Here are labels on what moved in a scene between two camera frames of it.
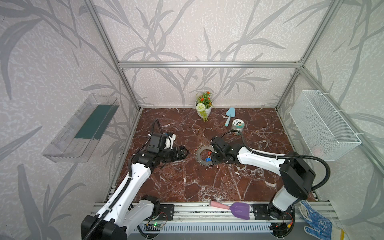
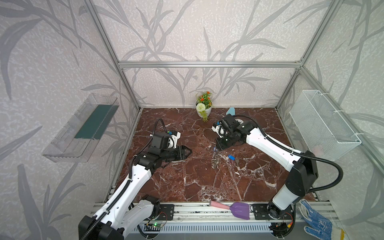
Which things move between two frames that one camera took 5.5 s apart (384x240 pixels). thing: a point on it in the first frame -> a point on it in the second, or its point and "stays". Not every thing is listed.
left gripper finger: x=181 y=155 stays
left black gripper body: x=173 y=153 stays
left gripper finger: x=183 y=150 stays
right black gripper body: x=217 y=154 -> x=224 y=141
